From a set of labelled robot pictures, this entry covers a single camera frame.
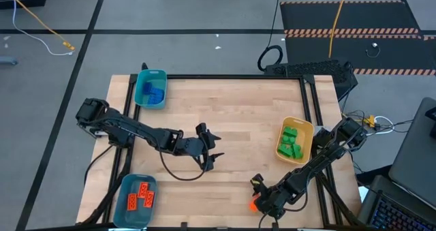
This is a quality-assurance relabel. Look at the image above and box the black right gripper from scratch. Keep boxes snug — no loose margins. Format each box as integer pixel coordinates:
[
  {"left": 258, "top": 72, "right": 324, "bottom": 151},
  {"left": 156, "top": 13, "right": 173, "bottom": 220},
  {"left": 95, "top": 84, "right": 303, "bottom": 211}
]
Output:
[{"left": 251, "top": 174, "right": 291, "bottom": 220}]

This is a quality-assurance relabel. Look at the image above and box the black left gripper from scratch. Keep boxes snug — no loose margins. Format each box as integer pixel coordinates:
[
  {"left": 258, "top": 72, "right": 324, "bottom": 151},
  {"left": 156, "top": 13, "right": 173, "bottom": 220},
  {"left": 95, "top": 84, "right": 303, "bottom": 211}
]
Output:
[{"left": 176, "top": 122, "right": 225, "bottom": 172}]

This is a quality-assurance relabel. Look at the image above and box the light teal plastic bin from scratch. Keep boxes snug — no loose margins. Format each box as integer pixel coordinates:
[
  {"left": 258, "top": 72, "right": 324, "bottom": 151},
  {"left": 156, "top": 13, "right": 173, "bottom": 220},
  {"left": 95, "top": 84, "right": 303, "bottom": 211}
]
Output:
[{"left": 134, "top": 69, "right": 168, "bottom": 110}]

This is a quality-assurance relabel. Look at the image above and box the yellow plastic bin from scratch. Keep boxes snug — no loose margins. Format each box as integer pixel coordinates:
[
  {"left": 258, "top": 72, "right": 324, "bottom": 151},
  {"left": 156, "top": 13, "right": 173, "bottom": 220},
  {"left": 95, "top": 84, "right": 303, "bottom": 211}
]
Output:
[{"left": 275, "top": 116, "right": 315, "bottom": 165}]

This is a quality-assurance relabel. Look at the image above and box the dark teal plastic bin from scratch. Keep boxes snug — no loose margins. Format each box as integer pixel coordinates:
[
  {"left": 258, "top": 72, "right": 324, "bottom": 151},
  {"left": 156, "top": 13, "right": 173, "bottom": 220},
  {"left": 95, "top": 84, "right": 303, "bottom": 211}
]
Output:
[{"left": 113, "top": 173, "right": 158, "bottom": 228}]

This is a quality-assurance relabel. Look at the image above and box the laptop with backlit keyboard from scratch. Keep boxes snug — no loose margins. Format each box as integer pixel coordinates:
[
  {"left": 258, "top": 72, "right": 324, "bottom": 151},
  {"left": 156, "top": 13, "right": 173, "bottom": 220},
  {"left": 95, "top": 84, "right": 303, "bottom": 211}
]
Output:
[{"left": 357, "top": 174, "right": 436, "bottom": 231}]

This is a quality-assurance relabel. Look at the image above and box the grey closed laptop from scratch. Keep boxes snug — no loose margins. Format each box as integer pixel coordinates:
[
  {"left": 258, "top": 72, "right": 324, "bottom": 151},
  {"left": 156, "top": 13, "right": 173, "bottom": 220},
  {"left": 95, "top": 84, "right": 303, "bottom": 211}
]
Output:
[{"left": 388, "top": 97, "right": 436, "bottom": 208}]

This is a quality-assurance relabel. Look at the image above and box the black hazard-striped floor mat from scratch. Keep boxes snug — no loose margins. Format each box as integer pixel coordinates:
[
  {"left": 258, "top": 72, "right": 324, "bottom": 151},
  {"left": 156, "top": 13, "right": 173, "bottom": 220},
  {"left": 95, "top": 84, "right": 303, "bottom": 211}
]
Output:
[{"left": 279, "top": 0, "right": 436, "bottom": 77}]

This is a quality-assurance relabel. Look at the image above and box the black arm loop cable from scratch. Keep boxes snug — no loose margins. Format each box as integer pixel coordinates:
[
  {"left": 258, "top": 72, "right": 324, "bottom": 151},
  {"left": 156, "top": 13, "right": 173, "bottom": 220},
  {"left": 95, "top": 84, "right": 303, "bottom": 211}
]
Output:
[{"left": 159, "top": 148, "right": 207, "bottom": 182}]

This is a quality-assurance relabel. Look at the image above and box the black aluminium table frame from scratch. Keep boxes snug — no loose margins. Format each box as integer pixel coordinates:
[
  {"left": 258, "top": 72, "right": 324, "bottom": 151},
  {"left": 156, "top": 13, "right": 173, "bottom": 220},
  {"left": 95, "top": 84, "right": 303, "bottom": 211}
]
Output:
[{"left": 76, "top": 73, "right": 369, "bottom": 231}]

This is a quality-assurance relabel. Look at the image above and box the black coiled hanging cable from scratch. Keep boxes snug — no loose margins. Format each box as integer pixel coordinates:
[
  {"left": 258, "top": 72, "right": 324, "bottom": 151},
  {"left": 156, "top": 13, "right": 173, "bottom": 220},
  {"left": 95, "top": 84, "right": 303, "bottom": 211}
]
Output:
[{"left": 257, "top": 0, "right": 285, "bottom": 72}]

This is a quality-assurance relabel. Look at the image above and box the black arm base cable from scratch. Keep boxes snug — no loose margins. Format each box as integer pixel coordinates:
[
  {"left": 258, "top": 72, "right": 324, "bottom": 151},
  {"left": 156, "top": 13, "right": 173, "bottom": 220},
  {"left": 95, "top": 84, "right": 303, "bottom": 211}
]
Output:
[{"left": 83, "top": 144, "right": 115, "bottom": 188}]

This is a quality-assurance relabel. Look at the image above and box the yellow floor cable with plug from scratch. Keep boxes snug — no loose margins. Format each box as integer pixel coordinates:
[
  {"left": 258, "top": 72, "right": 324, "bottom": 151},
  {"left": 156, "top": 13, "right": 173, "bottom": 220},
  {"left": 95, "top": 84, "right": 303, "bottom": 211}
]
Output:
[{"left": 0, "top": 0, "right": 76, "bottom": 52}]

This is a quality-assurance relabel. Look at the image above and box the long yellow hanging cable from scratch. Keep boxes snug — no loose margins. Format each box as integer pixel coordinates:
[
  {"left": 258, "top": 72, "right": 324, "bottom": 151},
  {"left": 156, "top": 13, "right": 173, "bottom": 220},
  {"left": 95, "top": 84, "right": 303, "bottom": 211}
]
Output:
[{"left": 328, "top": 0, "right": 351, "bottom": 59}]

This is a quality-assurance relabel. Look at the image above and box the white floor cable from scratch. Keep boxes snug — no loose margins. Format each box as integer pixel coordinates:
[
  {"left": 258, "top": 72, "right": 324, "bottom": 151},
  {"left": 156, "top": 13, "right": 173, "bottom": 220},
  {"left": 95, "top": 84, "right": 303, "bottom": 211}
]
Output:
[{"left": 8, "top": 0, "right": 74, "bottom": 57}]

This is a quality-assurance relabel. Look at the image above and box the small cable with white plug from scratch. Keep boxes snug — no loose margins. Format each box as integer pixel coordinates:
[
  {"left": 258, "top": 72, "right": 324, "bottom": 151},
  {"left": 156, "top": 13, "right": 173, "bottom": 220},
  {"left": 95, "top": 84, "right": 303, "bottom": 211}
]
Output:
[{"left": 366, "top": 42, "right": 382, "bottom": 59}]

